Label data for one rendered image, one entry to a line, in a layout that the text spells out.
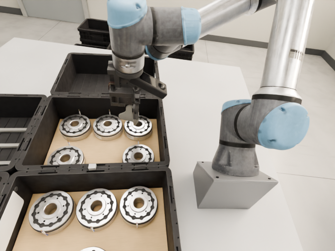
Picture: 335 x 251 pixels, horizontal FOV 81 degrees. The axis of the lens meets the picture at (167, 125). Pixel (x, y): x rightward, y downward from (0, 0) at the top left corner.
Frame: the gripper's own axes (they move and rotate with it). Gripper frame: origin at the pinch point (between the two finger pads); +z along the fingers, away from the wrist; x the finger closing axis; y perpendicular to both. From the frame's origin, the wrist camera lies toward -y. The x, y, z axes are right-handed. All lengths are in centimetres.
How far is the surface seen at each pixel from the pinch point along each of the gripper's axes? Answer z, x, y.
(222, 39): 118, -260, -136
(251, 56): 118, -219, -175
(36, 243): 7.3, 34.5, 23.2
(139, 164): -1.2, 18.0, -1.0
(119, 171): -1.4, 19.8, 4.0
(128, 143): 10.5, 4.3, 2.9
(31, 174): -1.1, 20.4, 25.5
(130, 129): 7.9, 0.1, 2.3
